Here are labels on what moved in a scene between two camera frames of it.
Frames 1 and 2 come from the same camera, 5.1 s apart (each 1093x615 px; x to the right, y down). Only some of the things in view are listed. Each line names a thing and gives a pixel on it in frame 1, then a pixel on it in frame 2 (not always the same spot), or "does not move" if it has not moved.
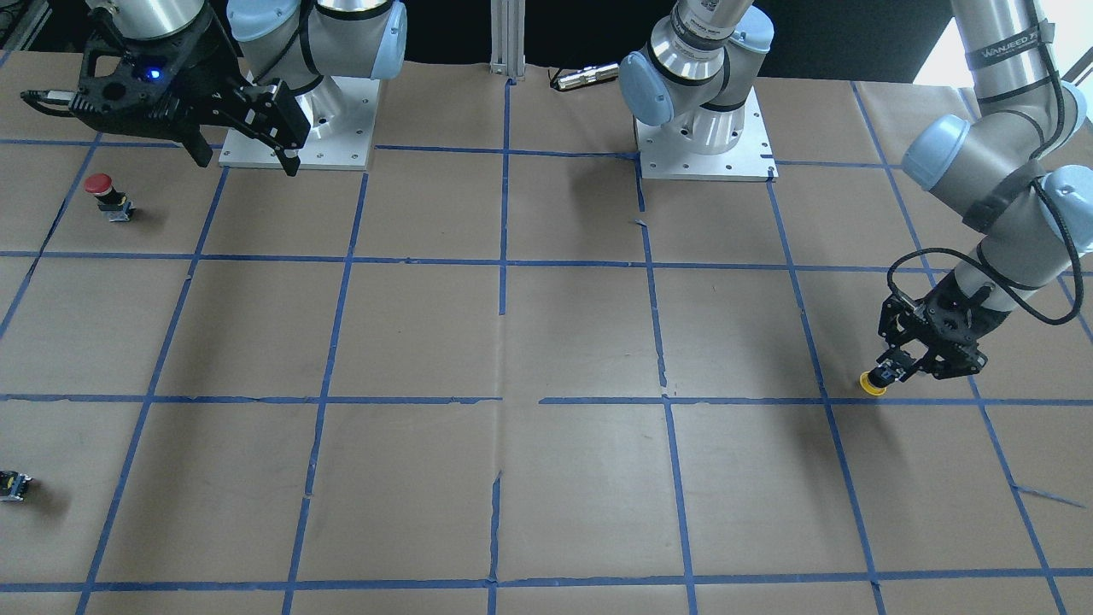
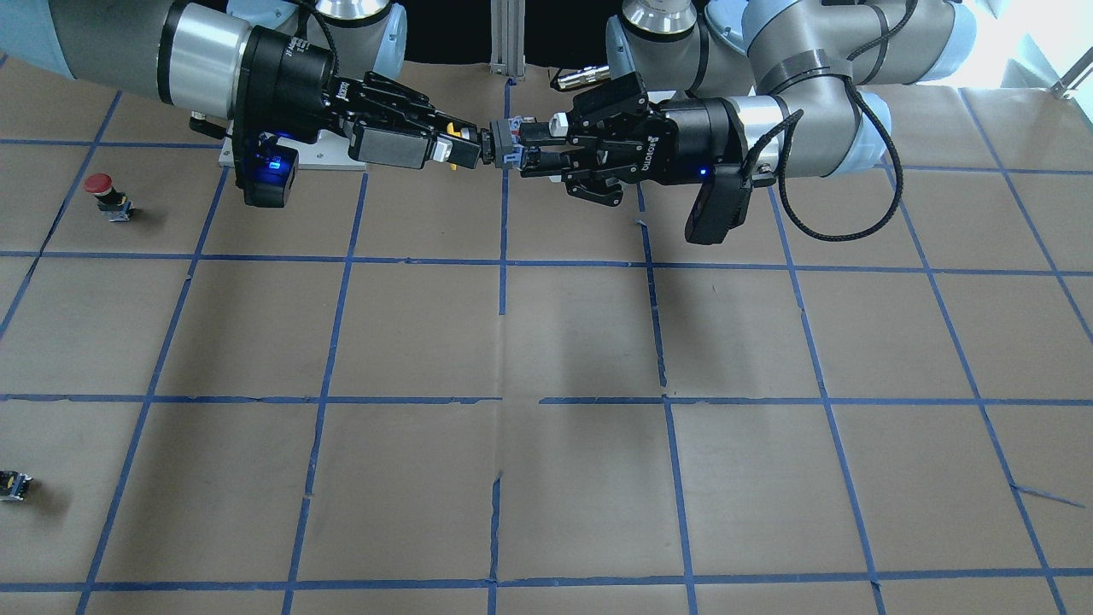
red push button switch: (113, 202) does not move
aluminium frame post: (508, 23) does not move
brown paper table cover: (502, 372) does not move
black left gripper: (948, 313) -> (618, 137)
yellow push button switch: (876, 380) -> (501, 144)
